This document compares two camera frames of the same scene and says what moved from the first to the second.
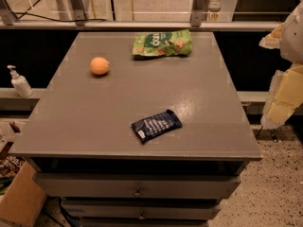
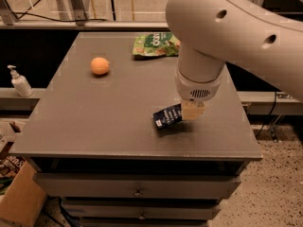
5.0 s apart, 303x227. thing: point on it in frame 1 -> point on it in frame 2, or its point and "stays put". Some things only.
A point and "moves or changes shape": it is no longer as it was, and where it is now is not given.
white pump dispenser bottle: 21,84 stays put
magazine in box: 9,165 stays put
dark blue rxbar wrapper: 150,129 moves or changes shape
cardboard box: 22,202 stays put
